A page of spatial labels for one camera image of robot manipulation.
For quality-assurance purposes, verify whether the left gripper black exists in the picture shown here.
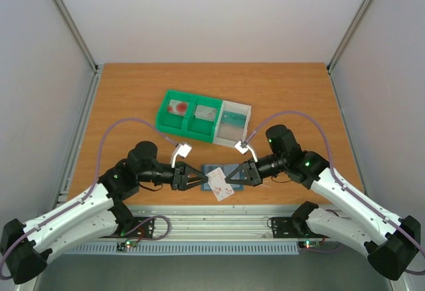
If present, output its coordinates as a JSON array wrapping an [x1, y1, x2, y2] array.
[[139, 161, 209, 191]]

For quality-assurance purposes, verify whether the teal leather card holder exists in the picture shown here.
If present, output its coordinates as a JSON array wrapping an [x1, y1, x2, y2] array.
[[201, 163, 244, 191]]

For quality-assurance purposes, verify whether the white floral VIP card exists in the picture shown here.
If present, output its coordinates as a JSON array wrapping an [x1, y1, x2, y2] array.
[[206, 167, 234, 201]]

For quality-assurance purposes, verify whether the white translucent bin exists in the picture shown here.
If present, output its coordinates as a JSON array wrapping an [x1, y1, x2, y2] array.
[[212, 100, 252, 147]]

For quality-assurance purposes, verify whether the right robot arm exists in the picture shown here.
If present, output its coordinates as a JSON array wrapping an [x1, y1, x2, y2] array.
[[226, 124, 421, 280]]

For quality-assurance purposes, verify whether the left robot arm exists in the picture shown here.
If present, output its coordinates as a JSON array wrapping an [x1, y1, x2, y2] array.
[[1, 141, 207, 284]]

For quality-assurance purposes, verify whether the grey card in bin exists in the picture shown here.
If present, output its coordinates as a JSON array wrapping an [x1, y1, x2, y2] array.
[[194, 105, 217, 122]]

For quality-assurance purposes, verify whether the teal VIP card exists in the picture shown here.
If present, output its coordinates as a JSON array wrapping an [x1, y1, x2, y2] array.
[[220, 111, 246, 128]]

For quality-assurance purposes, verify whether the card with red circles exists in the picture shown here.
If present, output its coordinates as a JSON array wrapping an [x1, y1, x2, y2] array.
[[167, 100, 189, 116]]

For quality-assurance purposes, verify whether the green bin middle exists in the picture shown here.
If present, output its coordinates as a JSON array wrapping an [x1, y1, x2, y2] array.
[[182, 94, 222, 143]]

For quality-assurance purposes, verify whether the green bin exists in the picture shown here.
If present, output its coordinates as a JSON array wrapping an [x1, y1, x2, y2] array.
[[155, 90, 195, 136], [182, 94, 222, 143]]

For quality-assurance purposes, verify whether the green bin left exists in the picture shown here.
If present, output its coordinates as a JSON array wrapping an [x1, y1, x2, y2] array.
[[155, 90, 195, 136]]

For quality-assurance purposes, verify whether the right status board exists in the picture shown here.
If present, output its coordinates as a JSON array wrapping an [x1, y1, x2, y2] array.
[[298, 240, 321, 249]]

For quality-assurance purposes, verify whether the status board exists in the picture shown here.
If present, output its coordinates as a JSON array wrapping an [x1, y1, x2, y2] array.
[[298, 240, 321, 249], [116, 241, 138, 252]]

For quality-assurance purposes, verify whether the left status board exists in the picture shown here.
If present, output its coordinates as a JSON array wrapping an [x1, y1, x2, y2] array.
[[116, 241, 138, 252]]

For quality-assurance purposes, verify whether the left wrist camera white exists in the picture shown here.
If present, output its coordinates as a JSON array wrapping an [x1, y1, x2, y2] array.
[[170, 142, 192, 168]]

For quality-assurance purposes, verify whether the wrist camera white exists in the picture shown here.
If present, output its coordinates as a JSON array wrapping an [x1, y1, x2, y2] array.
[[234, 140, 258, 162], [170, 142, 192, 168]]

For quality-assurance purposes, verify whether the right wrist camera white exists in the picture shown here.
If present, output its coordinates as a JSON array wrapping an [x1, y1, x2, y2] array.
[[234, 140, 258, 162]]

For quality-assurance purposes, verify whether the aluminium rail front frame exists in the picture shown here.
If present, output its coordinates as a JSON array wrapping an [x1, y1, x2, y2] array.
[[56, 204, 376, 242]]

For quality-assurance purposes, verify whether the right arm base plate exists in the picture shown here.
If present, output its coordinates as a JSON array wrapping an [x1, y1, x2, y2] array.
[[266, 217, 326, 240]]

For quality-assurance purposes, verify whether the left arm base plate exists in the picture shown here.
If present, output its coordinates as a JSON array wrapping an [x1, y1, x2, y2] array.
[[104, 217, 155, 239]]

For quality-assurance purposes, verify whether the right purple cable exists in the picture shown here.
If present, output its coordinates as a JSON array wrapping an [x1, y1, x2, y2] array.
[[244, 110, 425, 275]]

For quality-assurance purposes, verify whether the purple cable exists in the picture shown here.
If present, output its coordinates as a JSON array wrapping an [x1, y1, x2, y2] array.
[[0, 118, 180, 279], [244, 110, 425, 275]]

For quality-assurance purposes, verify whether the grey slotted cable duct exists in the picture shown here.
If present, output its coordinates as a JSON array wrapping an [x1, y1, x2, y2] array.
[[67, 241, 299, 256]]

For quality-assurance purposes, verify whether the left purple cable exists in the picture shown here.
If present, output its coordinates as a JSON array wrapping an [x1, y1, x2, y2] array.
[[0, 118, 180, 279]]

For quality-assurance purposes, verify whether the right aluminium frame post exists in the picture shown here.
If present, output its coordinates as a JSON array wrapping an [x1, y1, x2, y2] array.
[[326, 0, 374, 75]]

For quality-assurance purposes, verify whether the aluminium frame post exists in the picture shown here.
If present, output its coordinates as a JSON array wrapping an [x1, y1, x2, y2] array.
[[52, 0, 98, 73], [326, 0, 374, 75]]

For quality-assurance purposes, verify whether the left aluminium frame post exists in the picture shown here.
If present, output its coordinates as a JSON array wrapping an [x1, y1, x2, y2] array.
[[52, 0, 98, 73]]

